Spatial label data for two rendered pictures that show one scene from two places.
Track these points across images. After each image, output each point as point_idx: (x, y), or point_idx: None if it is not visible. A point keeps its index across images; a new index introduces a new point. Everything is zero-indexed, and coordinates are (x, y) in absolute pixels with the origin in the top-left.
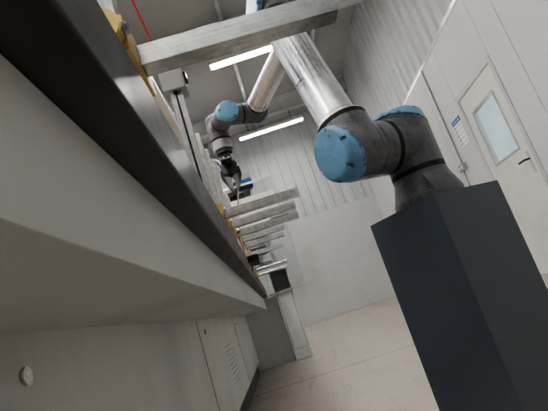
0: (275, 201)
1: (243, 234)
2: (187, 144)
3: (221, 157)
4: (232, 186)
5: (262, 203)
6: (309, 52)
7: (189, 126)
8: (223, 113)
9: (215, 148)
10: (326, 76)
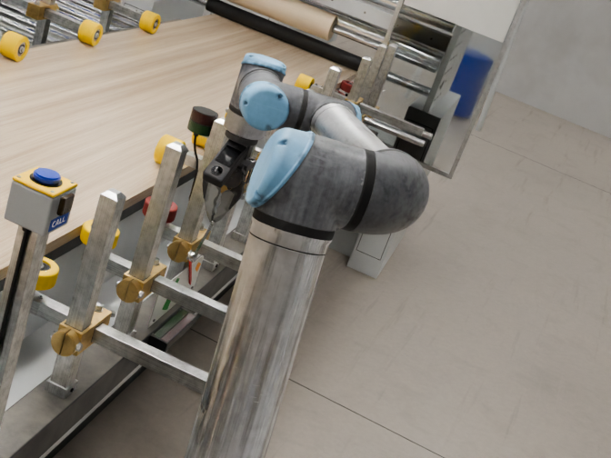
0: (173, 379)
1: (205, 256)
2: (0, 319)
3: (215, 160)
4: (211, 207)
5: (154, 367)
6: (247, 383)
7: (18, 296)
8: (246, 114)
9: (225, 125)
10: (233, 450)
